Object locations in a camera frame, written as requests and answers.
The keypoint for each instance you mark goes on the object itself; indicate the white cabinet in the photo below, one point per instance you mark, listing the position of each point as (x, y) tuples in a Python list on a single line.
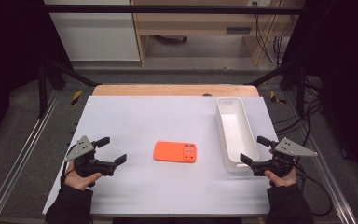
[(96, 34)]

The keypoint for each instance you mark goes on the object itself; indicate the white wall socket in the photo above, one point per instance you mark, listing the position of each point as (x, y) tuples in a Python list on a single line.
[(259, 2)]

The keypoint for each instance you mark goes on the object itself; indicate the white plastic bin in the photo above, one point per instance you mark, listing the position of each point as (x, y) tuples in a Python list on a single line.
[(236, 130)]

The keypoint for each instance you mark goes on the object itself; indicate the wooden desk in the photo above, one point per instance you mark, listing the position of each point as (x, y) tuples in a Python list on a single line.
[(199, 21)]

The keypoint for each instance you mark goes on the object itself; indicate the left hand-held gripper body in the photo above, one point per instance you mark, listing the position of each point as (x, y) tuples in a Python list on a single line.
[(85, 166)]

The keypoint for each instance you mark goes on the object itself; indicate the black frame bar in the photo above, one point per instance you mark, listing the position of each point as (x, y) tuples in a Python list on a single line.
[(167, 9)]

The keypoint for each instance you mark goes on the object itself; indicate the person's right hand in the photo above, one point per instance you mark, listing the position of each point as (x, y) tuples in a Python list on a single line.
[(281, 181)]

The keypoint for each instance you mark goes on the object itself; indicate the black metal stand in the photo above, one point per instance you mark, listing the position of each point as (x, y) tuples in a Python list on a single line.
[(42, 90), (300, 90)]

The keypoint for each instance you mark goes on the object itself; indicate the metal floor rail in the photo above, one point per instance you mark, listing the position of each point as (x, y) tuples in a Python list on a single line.
[(21, 155), (326, 174)]

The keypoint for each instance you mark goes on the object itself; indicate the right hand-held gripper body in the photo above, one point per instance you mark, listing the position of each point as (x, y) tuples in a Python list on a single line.
[(287, 152)]

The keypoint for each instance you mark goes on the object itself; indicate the orange phone case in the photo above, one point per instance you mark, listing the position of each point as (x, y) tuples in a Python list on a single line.
[(172, 151)]

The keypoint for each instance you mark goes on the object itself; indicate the wooden table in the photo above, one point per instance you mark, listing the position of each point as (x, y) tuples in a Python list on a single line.
[(167, 90)]

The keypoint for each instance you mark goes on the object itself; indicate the dark curtain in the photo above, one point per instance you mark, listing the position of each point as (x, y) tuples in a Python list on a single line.
[(9, 46), (345, 62)]

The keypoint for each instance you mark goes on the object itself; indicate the person's left hand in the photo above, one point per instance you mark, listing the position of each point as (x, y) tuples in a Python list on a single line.
[(80, 182)]

